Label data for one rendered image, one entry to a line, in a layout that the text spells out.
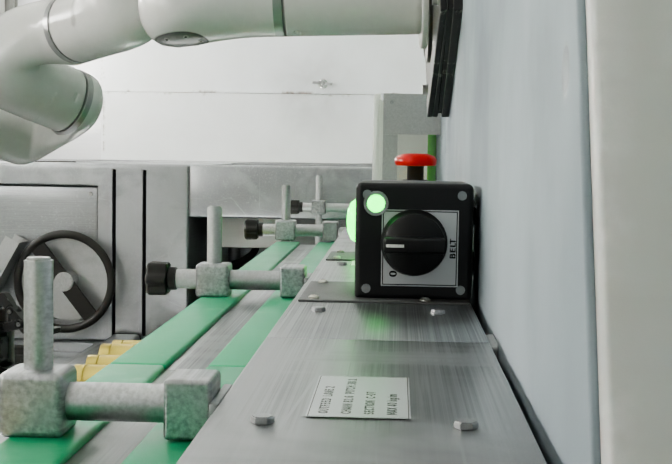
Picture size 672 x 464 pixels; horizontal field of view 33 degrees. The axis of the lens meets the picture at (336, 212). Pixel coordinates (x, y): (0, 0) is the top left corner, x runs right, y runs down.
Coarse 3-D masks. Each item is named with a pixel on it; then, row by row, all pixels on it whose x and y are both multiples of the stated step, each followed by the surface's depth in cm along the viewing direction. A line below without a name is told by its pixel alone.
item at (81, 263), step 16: (48, 240) 237; (64, 240) 240; (80, 240) 236; (64, 256) 241; (80, 256) 240; (96, 256) 240; (16, 272) 237; (64, 272) 237; (80, 272) 241; (96, 272) 240; (112, 272) 236; (16, 288) 237; (64, 288) 237; (80, 288) 241; (96, 288) 241; (112, 288) 236; (64, 304) 241; (80, 304) 237; (96, 304) 241; (96, 320) 237
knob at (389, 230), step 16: (400, 224) 76; (416, 224) 76; (432, 224) 76; (384, 240) 75; (400, 240) 75; (416, 240) 75; (432, 240) 75; (384, 256) 77; (400, 256) 76; (416, 256) 76; (432, 256) 76; (400, 272) 77; (416, 272) 76
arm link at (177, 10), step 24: (144, 0) 122; (168, 0) 120; (192, 0) 120; (216, 0) 120; (240, 0) 120; (264, 0) 120; (144, 24) 123; (168, 24) 121; (192, 24) 121; (216, 24) 122; (240, 24) 122; (264, 24) 122
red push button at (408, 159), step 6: (402, 156) 108; (408, 156) 108; (414, 156) 108; (420, 156) 108; (426, 156) 108; (432, 156) 109; (396, 162) 109; (402, 162) 108; (408, 162) 108; (414, 162) 108; (420, 162) 108; (426, 162) 108; (432, 162) 108; (408, 168) 109; (414, 168) 109; (420, 168) 109; (408, 174) 109; (414, 174) 109; (420, 174) 109
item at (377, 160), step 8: (376, 96) 157; (376, 104) 156; (376, 112) 155; (376, 120) 155; (376, 128) 155; (376, 136) 155; (376, 144) 156; (376, 152) 156; (376, 160) 156; (376, 168) 156; (376, 176) 156
